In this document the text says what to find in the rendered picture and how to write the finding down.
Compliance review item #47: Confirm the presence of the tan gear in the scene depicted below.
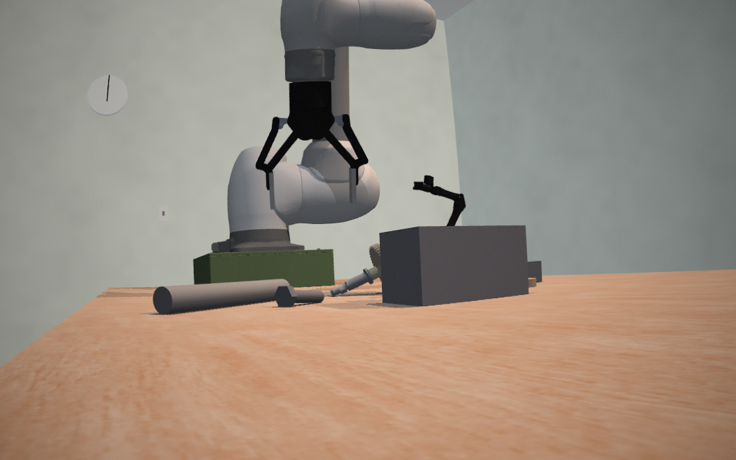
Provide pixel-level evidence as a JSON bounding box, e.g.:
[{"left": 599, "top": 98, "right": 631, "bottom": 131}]
[{"left": 330, "top": 243, "right": 381, "bottom": 297}]

